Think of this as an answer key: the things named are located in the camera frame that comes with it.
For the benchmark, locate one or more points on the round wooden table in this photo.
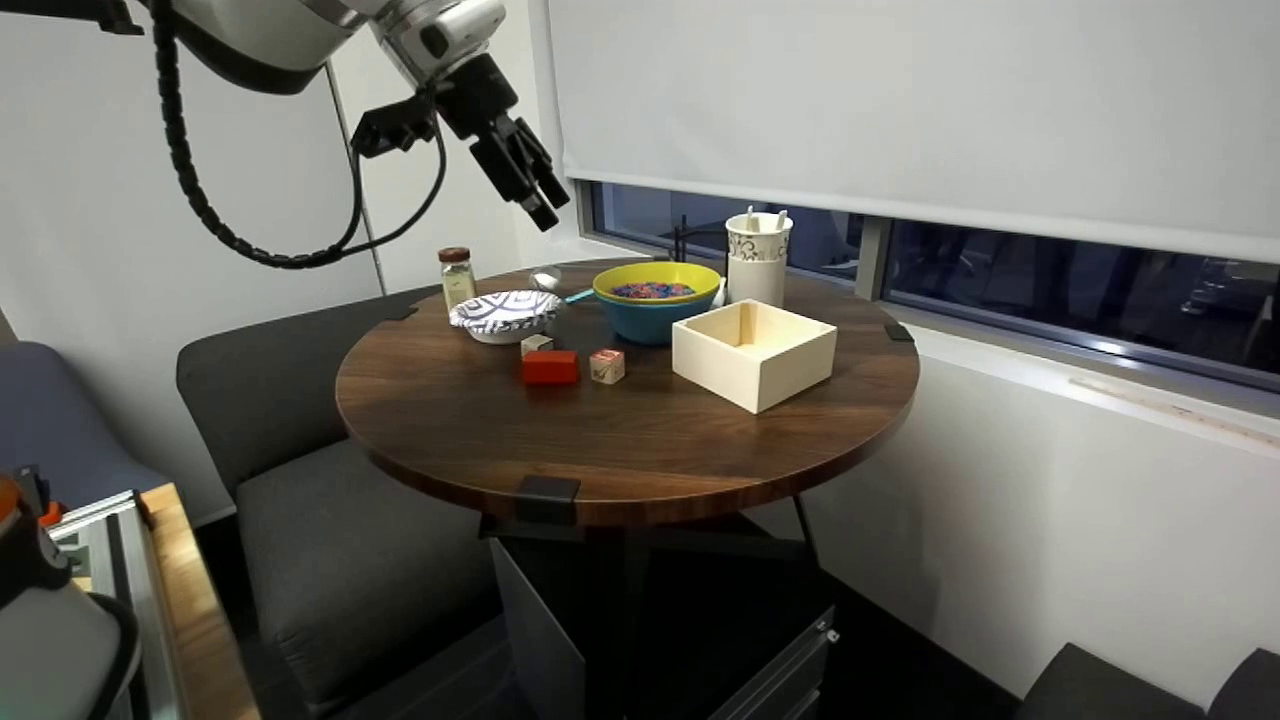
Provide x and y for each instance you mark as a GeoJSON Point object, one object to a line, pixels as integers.
{"type": "Point", "coordinates": [622, 463]}

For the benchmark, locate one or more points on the white wooden box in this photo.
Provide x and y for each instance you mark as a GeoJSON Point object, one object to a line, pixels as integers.
{"type": "Point", "coordinates": [755, 355]}

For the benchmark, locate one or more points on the white patterned cup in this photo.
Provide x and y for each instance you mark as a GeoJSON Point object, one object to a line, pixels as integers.
{"type": "Point", "coordinates": [756, 253]}

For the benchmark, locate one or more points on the orange block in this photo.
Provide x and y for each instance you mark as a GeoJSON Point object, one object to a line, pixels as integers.
{"type": "Point", "coordinates": [550, 368]}

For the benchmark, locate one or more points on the cream letter block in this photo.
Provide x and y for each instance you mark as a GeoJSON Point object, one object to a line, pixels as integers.
{"type": "Point", "coordinates": [606, 365]}

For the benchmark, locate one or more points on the white roller blind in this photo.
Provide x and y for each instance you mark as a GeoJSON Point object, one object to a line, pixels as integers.
{"type": "Point", "coordinates": [1125, 122]}

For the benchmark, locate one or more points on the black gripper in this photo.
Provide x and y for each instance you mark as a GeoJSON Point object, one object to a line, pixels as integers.
{"type": "Point", "coordinates": [476, 104]}

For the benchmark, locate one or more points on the yellow bowl with coloured gravel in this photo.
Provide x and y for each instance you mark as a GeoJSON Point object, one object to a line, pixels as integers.
{"type": "Point", "coordinates": [645, 296]}

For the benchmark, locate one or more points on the grey sofa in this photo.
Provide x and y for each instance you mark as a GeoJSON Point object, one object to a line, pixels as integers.
{"type": "Point", "coordinates": [355, 574]}

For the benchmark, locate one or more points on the spice jar with red lid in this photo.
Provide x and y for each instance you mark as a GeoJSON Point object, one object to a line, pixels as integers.
{"type": "Point", "coordinates": [457, 272]}

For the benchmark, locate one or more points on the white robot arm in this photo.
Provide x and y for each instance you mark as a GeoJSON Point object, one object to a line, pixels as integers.
{"type": "Point", "coordinates": [438, 47]}

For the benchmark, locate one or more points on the white blue paper plate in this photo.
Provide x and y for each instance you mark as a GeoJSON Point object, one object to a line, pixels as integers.
{"type": "Point", "coordinates": [506, 317]}

